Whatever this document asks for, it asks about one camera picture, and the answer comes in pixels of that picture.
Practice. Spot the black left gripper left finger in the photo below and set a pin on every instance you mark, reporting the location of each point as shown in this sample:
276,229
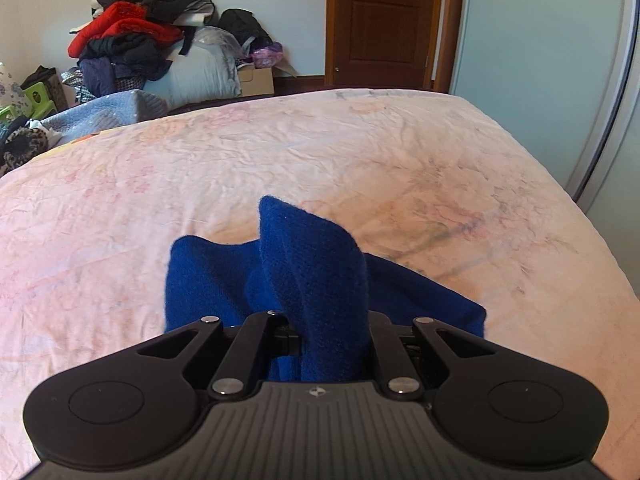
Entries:
129,408

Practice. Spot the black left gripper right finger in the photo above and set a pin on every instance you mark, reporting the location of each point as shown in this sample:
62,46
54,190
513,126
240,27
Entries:
493,403

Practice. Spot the blue knit sweater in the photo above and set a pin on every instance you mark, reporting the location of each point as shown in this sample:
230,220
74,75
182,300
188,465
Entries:
311,270

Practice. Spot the dark clothes pile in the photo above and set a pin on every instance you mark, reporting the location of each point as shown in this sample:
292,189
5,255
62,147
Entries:
128,62

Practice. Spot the pink floral bed sheet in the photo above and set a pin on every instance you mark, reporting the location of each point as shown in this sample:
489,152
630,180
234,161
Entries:
419,178

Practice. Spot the light blue blanket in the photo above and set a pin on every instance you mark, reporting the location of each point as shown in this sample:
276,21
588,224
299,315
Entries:
113,111

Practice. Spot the green black bag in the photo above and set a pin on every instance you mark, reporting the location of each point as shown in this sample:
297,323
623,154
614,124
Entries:
39,96

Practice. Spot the cardboard box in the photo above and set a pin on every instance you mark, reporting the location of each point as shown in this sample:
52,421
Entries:
263,81

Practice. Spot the pale blue wardrobe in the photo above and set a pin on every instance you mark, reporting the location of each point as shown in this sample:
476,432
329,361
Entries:
560,75

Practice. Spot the purple plastic bag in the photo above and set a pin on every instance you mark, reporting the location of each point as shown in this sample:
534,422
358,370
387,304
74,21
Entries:
268,56

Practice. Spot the red garment on pile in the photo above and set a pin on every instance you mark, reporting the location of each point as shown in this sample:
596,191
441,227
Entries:
119,19

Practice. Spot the black bag on pile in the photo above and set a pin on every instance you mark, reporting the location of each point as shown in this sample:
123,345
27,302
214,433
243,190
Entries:
244,27

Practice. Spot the brown wooden door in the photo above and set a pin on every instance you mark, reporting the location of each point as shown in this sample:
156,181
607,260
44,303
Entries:
405,44

